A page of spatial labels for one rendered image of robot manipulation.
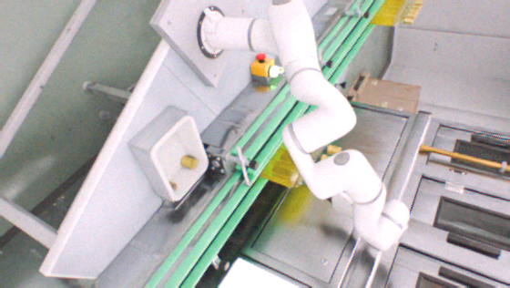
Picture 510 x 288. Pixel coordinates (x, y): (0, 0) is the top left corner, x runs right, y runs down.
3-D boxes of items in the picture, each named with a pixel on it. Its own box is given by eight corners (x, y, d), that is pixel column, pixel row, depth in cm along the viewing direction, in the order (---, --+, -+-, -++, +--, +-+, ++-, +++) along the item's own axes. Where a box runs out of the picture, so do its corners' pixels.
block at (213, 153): (209, 170, 121) (227, 177, 117) (203, 151, 114) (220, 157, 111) (216, 164, 123) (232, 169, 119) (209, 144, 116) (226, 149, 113)
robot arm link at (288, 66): (290, 99, 88) (276, 47, 76) (275, 45, 104) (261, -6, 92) (327, 89, 87) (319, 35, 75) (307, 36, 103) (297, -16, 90)
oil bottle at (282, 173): (246, 172, 129) (299, 191, 119) (243, 162, 126) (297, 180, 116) (253, 162, 133) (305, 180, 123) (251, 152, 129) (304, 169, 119)
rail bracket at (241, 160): (228, 180, 119) (260, 192, 113) (216, 144, 107) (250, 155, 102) (232, 174, 120) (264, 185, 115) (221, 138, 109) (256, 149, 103)
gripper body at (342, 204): (371, 214, 111) (341, 196, 118) (372, 194, 104) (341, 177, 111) (357, 230, 108) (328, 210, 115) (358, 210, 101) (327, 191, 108)
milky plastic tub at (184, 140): (156, 195, 109) (177, 205, 105) (127, 143, 94) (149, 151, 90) (189, 158, 119) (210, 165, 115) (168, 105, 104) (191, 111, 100)
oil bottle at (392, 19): (359, 23, 201) (411, 28, 188) (360, 14, 198) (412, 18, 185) (362, 19, 205) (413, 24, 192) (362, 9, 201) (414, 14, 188)
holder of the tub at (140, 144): (160, 204, 113) (178, 212, 109) (127, 142, 95) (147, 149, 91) (193, 168, 123) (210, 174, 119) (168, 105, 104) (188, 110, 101)
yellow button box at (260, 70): (251, 79, 141) (267, 83, 138) (248, 63, 136) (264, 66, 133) (260, 70, 145) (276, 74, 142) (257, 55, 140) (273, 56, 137)
